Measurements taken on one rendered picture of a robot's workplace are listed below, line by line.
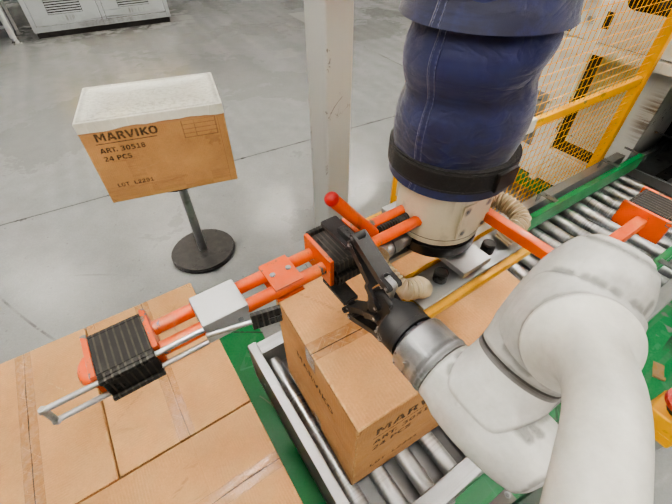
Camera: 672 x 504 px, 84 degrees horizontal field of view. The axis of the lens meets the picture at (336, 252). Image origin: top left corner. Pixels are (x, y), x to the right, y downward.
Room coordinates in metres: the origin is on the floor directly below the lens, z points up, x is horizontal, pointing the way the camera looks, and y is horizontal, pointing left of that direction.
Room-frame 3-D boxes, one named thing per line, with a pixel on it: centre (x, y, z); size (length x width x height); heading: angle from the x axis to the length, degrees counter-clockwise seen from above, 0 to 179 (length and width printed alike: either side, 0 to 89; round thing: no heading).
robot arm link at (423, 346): (0.27, -0.12, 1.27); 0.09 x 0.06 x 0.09; 125
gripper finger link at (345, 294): (0.44, -0.01, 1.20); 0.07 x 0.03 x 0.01; 35
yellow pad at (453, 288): (0.53, -0.26, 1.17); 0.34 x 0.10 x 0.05; 125
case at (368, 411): (0.60, -0.20, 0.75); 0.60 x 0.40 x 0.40; 121
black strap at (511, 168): (0.60, -0.21, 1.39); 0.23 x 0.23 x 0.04
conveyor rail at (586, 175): (1.31, -0.70, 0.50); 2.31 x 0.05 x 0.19; 124
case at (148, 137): (1.74, 0.86, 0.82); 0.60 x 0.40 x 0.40; 110
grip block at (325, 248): (0.46, 0.00, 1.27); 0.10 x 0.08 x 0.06; 35
